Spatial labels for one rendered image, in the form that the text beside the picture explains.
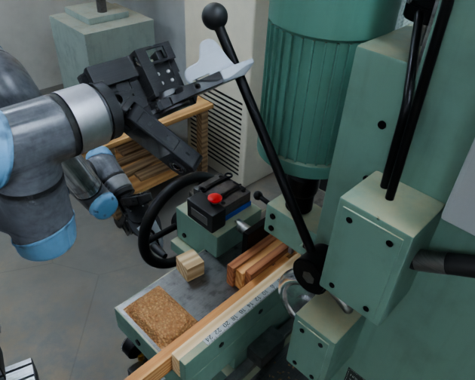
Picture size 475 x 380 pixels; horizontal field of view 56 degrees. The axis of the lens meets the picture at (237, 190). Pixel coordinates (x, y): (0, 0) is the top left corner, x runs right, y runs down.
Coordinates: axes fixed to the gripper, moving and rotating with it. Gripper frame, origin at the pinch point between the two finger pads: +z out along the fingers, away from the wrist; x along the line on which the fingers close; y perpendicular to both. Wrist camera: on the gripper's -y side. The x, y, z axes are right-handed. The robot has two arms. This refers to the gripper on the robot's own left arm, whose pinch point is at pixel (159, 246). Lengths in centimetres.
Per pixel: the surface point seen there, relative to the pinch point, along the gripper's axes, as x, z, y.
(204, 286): 11.6, 18.8, -32.5
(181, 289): 15.7, 16.9, -31.2
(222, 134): -104, -58, 72
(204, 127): -88, -61, 63
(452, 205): 14, 29, -89
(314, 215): -4, 20, -54
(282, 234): 0, 20, -47
